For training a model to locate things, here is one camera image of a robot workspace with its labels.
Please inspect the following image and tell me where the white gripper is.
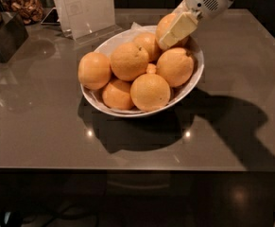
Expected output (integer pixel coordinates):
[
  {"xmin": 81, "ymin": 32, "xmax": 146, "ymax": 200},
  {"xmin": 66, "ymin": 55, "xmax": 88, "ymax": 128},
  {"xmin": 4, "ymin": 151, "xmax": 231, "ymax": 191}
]
[{"xmin": 160, "ymin": 0, "xmax": 232, "ymax": 49}]

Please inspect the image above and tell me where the small hidden orange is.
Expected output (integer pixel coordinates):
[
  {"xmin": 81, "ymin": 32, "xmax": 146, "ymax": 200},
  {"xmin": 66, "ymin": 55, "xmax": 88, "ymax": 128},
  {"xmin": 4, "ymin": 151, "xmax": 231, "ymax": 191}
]
[{"xmin": 146, "ymin": 63, "xmax": 157, "ymax": 74}]

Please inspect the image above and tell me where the white ceramic bowl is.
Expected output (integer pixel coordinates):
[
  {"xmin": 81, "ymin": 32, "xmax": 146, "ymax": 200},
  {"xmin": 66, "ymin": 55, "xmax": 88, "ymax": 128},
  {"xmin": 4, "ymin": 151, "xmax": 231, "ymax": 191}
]
[{"xmin": 80, "ymin": 25, "xmax": 205, "ymax": 118}]

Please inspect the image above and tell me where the clear acrylic sign holder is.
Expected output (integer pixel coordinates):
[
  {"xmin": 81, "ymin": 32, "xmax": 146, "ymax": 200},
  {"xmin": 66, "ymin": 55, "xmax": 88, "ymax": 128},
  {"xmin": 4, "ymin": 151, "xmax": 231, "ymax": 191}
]
[{"xmin": 54, "ymin": 0, "xmax": 120, "ymax": 44}]

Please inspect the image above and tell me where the black smartphone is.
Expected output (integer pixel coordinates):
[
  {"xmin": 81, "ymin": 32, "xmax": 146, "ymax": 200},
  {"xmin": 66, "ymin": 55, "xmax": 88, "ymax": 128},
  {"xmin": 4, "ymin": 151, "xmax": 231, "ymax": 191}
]
[{"xmin": 41, "ymin": 8, "xmax": 60, "ymax": 26}]

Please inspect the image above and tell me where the glass jar of dried snacks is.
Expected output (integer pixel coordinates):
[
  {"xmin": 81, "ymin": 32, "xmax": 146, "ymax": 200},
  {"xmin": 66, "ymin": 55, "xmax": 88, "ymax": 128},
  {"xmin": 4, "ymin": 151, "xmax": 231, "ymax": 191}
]
[{"xmin": 0, "ymin": 0, "xmax": 43, "ymax": 25}]

